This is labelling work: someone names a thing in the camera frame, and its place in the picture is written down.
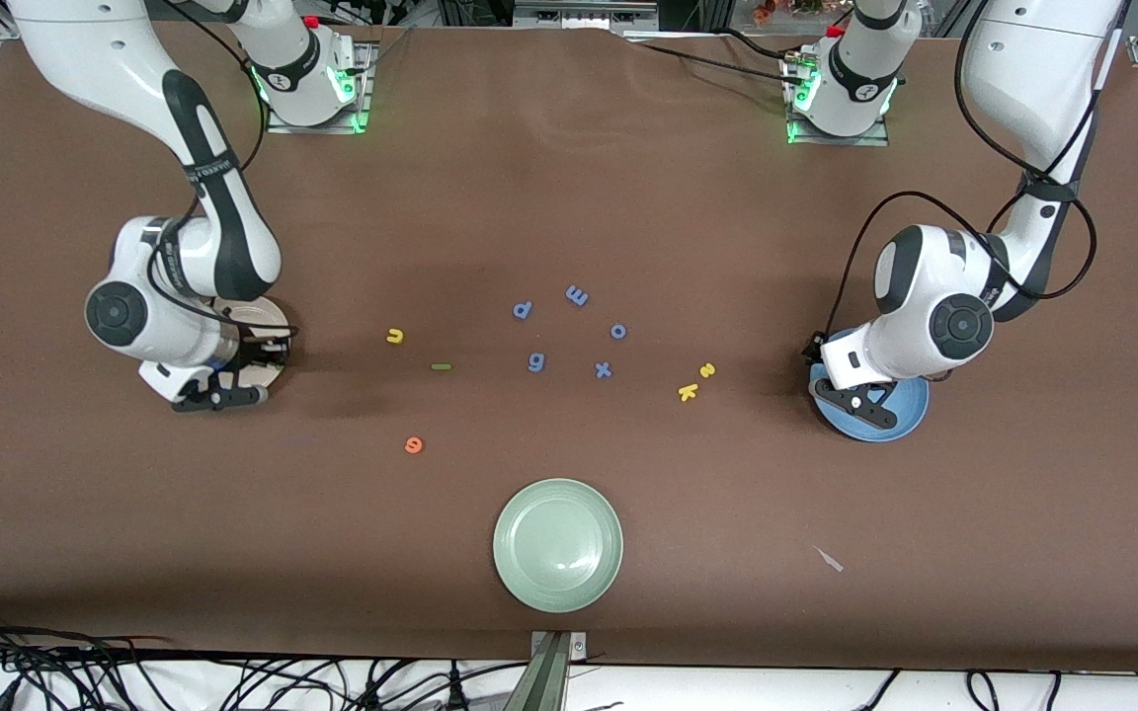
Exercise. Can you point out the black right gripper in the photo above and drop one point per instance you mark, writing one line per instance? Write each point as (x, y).
(259, 353)

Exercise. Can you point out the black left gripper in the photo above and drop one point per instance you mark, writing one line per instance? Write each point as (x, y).
(812, 350)

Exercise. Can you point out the yellow foam letter k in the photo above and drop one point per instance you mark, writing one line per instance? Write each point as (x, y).
(687, 392)

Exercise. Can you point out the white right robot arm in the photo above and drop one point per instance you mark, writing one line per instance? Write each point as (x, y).
(85, 39)

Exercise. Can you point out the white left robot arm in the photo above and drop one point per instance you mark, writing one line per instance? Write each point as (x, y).
(1023, 59)

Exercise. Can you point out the beige brown plate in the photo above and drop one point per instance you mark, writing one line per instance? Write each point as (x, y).
(263, 314)

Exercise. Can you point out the blue plate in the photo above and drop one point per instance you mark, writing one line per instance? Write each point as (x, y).
(910, 410)

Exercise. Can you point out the small white tape scrap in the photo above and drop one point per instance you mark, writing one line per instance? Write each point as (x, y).
(829, 560)

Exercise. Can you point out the blue foam letter m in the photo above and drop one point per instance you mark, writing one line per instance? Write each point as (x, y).
(576, 296)

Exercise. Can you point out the brown table cover sheet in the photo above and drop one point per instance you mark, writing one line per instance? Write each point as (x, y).
(569, 197)

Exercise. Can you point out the pale green plate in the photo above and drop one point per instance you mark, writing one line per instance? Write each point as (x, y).
(557, 545)

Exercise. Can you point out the small orange background object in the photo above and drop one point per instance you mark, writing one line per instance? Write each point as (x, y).
(764, 10)

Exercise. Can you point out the grey power strip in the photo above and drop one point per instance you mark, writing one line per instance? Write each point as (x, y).
(584, 15)

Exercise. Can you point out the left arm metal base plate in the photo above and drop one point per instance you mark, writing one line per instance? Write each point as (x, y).
(846, 140)

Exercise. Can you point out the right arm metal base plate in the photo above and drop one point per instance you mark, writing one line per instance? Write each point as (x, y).
(367, 74)

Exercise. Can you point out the aluminium profile bracket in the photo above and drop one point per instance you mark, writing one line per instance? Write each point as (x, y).
(551, 681)

